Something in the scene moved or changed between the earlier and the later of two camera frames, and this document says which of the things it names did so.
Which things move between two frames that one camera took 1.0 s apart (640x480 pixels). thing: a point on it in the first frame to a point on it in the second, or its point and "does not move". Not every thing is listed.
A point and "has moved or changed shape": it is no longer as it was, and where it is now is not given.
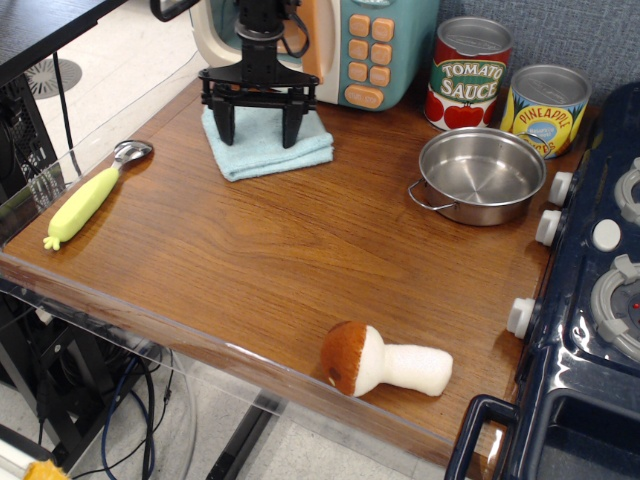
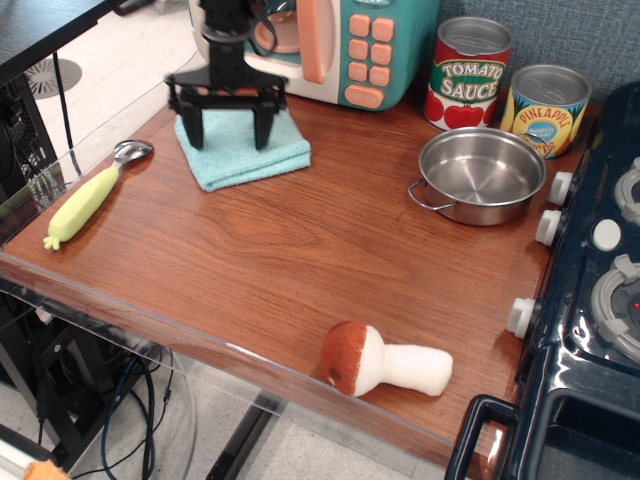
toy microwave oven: [366, 55] does not move
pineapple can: [547, 103] does not move
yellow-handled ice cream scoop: [84, 203] does not move
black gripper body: [261, 78] to [226, 81]
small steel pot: [481, 176] does not move
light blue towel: [258, 148] has moved or changed shape
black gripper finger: [224, 115] to [194, 123]
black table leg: [232, 459] does not move
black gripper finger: [292, 118] to [263, 125]
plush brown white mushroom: [355, 361] does not move
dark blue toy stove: [576, 410] does not move
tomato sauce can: [469, 70] does not move
